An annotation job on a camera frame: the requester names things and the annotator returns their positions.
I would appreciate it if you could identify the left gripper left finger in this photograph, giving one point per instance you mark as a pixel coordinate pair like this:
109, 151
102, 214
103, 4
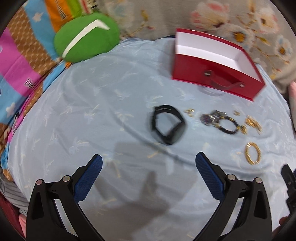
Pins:
43, 219

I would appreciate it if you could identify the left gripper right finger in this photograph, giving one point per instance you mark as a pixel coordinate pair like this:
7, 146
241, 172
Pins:
243, 212

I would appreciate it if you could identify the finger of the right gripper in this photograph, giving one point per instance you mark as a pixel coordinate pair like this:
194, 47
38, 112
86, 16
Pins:
289, 178

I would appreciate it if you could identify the gold bangle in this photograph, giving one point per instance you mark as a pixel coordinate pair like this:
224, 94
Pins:
252, 153

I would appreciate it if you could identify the small gold earring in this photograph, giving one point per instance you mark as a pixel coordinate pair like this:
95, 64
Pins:
190, 112

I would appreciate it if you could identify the black smartwatch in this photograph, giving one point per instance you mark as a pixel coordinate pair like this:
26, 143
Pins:
167, 124

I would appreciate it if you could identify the small gold clasp charm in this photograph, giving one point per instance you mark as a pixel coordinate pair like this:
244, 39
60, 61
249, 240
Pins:
236, 113

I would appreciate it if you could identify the silver wristwatch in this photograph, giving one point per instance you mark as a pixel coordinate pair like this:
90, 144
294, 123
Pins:
212, 118

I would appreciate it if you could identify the pink white plush toy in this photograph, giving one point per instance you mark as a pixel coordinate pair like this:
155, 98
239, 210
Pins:
292, 100

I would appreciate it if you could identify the colourful cartoon bedsheet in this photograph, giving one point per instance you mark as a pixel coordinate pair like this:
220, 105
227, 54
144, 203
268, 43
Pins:
29, 52

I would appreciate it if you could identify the red gift box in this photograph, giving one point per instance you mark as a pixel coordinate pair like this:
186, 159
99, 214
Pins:
210, 61

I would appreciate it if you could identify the grey floral blanket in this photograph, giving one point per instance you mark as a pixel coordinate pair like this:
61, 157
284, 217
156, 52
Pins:
257, 26

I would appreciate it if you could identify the green round plush pillow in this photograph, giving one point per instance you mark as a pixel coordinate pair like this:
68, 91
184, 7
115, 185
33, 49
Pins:
85, 37

